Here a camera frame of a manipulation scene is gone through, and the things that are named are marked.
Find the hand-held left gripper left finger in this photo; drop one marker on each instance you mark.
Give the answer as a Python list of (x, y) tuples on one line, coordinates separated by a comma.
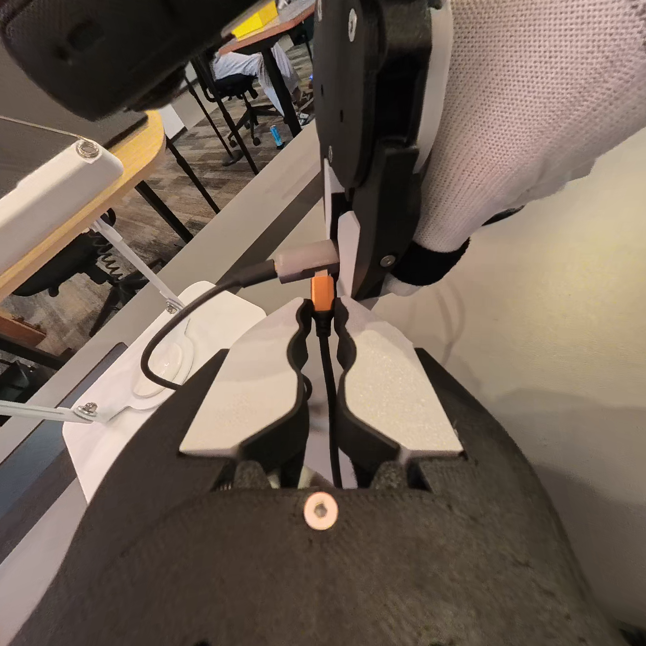
[(247, 394)]

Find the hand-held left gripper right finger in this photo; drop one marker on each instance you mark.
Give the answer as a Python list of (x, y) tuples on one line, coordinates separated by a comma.
[(399, 394)]

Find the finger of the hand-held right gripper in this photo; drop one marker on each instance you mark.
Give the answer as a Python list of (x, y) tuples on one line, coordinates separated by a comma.
[(348, 252)]

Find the small dark grey usb hub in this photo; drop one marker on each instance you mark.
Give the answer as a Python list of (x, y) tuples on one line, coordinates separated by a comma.
[(303, 262)]

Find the person's right hand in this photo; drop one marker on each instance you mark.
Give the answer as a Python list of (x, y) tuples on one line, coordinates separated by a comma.
[(535, 111)]

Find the background office desk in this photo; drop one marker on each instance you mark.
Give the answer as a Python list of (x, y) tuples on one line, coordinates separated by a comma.
[(267, 30)]

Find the black office chair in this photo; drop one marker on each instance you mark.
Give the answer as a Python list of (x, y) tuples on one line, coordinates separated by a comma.
[(81, 262), (232, 111)]

